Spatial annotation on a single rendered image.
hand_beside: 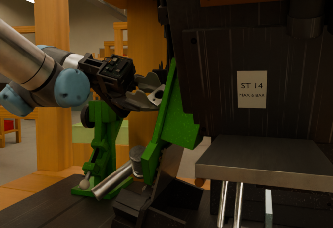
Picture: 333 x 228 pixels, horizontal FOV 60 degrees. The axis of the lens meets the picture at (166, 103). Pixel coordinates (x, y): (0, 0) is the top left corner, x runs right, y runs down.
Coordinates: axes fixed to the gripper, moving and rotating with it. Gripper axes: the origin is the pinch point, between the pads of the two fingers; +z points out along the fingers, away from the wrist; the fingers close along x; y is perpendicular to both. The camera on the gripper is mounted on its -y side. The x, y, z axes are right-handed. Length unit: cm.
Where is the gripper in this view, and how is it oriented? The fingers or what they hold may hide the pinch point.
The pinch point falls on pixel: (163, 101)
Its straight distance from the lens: 64.8
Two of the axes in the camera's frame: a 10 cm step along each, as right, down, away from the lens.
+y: -0.6, -6.3, -7.8
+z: 9.1, 2.8, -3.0
